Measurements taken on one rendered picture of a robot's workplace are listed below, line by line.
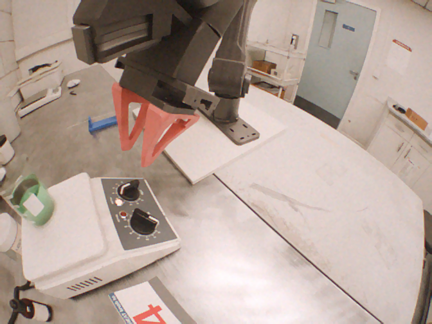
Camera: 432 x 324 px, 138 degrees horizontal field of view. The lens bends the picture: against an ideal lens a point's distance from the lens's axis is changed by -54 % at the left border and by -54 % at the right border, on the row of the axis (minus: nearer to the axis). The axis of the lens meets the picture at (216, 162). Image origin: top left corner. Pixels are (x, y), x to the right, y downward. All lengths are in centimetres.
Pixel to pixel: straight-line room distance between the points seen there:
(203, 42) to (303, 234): 29
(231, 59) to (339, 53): 265
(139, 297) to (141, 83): 22
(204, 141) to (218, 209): 16
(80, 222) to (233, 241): 20
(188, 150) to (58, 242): 28
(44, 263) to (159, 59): 22
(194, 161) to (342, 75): 275
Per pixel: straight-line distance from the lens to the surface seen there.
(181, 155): 35
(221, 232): 27
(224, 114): 42
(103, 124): 53
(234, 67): 36
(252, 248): 27
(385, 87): 289
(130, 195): 25
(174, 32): 15
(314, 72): 306
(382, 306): 39
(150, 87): 15
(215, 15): 17
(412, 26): 305
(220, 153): 36
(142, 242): 21
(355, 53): 291
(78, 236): 21
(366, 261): 38
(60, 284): 23
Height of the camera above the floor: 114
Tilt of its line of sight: 43 degrees down
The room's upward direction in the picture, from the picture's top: 7 degrees clockwise
